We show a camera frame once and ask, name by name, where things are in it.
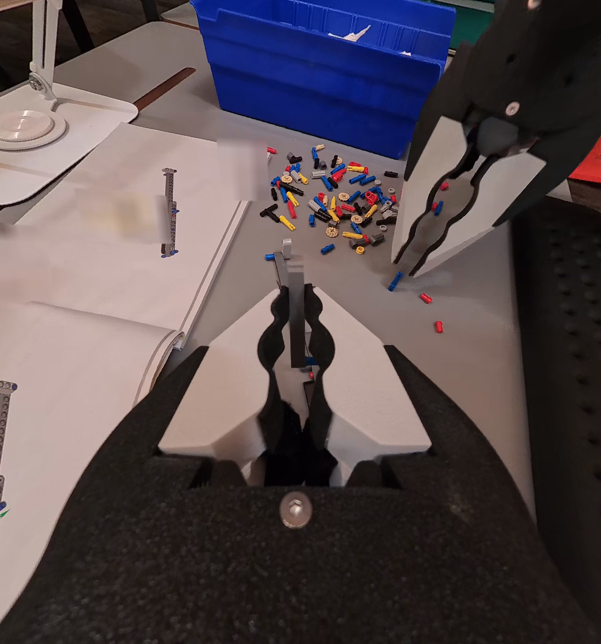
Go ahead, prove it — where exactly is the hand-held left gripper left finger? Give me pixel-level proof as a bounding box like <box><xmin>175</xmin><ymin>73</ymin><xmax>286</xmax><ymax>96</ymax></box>
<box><xmin>159</xmin><ymin>287</ymin><xmax>287</xmax><ymax>487</ymax></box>

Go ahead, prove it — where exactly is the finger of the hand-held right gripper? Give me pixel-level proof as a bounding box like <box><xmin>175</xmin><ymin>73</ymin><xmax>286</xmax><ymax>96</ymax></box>
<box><xmin>391</xmin><ymin>116</ymin><xmax>475</xmax><ymax>266</ymax></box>
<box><xmin>410</xmin><ymin>150</ymin><xmax>548</xmax><ymax>278</ymax></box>

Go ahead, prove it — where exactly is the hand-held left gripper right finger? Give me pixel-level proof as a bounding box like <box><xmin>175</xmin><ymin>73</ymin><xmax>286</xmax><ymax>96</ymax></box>
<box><xmin>305</xmin><ymin>284</ymin><xmax>432</xmax><ymax>487</ymax></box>

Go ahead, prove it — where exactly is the long black toy beam assembly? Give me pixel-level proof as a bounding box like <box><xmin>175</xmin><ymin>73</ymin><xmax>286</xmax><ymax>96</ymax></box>
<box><xmin>265</xmin><ymin>238</ymin><xmax>315</xmax><ymax>369</ymax></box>

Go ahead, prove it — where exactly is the pile of colourful connector pins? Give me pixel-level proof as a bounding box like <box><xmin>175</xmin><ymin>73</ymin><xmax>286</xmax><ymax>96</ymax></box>
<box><xmin>260</xmin><ymin>143</ymin><xmax>452</xmax><ymax>255</ymax></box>

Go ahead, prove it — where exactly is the white instruction booklet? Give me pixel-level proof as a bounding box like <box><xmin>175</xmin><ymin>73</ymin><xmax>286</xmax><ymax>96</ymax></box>
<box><xmin>0</xmin><ymin>122</ymin><xmax>251</xmax><ymax>640</ymax></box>

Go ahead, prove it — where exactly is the blue plastic bin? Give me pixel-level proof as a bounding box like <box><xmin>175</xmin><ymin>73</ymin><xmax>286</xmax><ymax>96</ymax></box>
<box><xmin>190</xmin><ymin>0</ymin><xmax>457</xmax><ymax>161</ymax></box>

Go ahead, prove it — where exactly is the black perforated panel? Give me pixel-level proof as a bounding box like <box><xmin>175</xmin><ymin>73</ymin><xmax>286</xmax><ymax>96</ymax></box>
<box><xmin>512</xmin><ymin>196</ymin><xmax>601</xmax><ymax>644</ymax></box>

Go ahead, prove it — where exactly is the white wooden document stand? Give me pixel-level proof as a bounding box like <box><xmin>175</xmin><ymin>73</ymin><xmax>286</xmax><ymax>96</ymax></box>
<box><xmin>0</xmin><ymin>0</ymin><xmax>139</xmax><ymax>207</ymax></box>

